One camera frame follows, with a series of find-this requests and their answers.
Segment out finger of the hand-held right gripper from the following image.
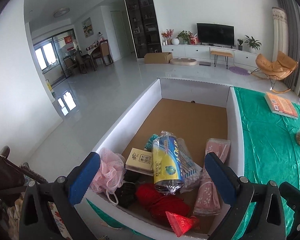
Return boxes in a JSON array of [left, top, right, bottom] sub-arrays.
[[279, 181, 300, 230]]

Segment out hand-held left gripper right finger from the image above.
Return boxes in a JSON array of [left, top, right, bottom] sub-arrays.
[[204, 151, 287, 240]]

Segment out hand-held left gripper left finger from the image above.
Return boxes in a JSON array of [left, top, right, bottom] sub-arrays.
[[19, 151, 102, 240]]

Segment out red envelopes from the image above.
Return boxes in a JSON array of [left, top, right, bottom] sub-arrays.
[[193, 138, 231, 217]]

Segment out pink mesh bath pouf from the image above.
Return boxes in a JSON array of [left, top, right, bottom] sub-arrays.
[[90, 147, 127, 205]]

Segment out bundle of wooden sticks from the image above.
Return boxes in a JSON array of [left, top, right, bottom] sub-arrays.
[[176, 137, 202, 193]]

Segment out black yarn ball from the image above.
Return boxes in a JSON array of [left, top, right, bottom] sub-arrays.
[[114, 171, 140, 208]]

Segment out black garbage bag roll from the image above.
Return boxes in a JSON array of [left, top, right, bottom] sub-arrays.
[[152, 131, 185, 195]]

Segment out beige tissue pack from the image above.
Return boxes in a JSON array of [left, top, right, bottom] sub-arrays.
[[125, 147, 154, 175]]

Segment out red foil packet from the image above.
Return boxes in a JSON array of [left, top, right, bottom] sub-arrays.
[[165, 211, 200, 238]]

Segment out red yarn ball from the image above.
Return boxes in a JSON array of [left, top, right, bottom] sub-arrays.
[[136, 183, 193, 222]]

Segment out blue wave sachet with cord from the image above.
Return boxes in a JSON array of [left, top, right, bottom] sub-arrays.
[[146, 134, 160, 152]]

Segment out white cardboard box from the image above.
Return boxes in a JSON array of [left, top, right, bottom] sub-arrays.
[[85, 78, 245, 240]]

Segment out green satin tablecloth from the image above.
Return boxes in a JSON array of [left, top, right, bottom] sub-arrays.
[[86, 87, 300, 240]]

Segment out orange book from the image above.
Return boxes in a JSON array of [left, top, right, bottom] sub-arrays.
[[264, 92, 300, 119]]

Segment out brown bag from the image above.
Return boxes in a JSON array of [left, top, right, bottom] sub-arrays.
[[0, 146, 25, 198]]

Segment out floral cloth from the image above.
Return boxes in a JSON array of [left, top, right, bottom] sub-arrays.
[[5, 200, 65, 240]]

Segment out orange rocking lounge chair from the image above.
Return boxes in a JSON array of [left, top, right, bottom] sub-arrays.
[[251, 51, 298, 92]]

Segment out purple round floor mat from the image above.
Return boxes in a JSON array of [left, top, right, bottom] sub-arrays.
[[229, 66, 250, 76]]

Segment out grey curtain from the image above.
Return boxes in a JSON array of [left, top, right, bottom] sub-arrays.
[[276, 0, 300, 95]]

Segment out dark dining chair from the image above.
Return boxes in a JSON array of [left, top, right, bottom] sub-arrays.
[[62, 51, 90, 74]]

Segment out beige cat scratcher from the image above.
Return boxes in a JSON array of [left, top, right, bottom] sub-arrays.
[[170, 57, 197, 67]]

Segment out wooden dining table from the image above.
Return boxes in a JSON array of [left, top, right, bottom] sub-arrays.
[[86, 47, 100, 70]]

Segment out wooden bench with metal legs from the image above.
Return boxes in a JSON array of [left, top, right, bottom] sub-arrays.
[[210, 51, 234, 69]]

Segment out covered floor air conditioner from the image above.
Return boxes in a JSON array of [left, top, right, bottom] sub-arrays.
[[272, 7, 290, 60]]

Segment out large green potted plant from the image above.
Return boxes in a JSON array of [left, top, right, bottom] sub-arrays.
[[244, 35, 262, 53]]

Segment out wooden dining chair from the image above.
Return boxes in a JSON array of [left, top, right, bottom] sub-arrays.
[[98, 39, 113, 67]]

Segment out sliding glass door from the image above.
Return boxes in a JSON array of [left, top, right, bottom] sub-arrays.
[[32, 29, 80, 80]]

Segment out white tv cabinet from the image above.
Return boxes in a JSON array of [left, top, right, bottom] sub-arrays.
[[161, 44, 263, 67]]

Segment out brown cardboard box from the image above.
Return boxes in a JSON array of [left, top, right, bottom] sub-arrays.
[[144, 52, 173, 64]]

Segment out black television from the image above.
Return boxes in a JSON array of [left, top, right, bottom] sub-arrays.
[[196, 23, 235, 47]]

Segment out potted plant with red decorations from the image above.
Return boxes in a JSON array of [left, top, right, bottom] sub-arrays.
[[177, 30, 199, 45]]

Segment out red flowers in vase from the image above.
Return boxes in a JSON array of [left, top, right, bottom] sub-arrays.
[[161, 29, 174, 45]]

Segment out round ceiling lamp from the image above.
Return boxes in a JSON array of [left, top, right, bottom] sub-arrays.
[[53, 8, 70, 18]]

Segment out dark glass display cabinet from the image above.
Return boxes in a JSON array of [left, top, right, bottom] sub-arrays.
[[123, 0, 162, 59]]

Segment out framed wall painting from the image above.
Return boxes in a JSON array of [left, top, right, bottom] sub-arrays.
[[82, 17, 93, 38]]

